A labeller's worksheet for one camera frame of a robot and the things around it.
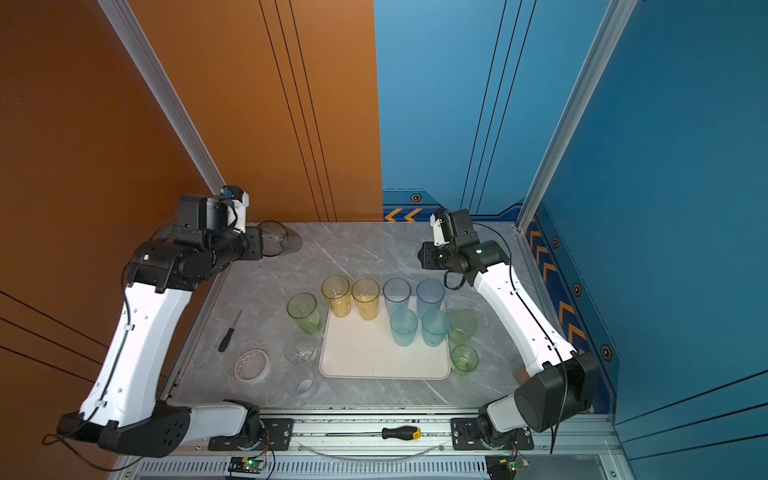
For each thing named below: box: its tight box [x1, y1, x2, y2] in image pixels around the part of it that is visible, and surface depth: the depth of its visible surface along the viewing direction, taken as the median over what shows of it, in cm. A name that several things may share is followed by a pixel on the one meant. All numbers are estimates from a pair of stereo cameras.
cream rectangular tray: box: [319, 296, 451, 380], surface depth 89 cm
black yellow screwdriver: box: [325, 425, 423, 441], surface depth 74 cm
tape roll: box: [234, 349, 270, 384], surface depth 84 cm
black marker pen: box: [218, 310, 243, 353], surface depth 91 cm
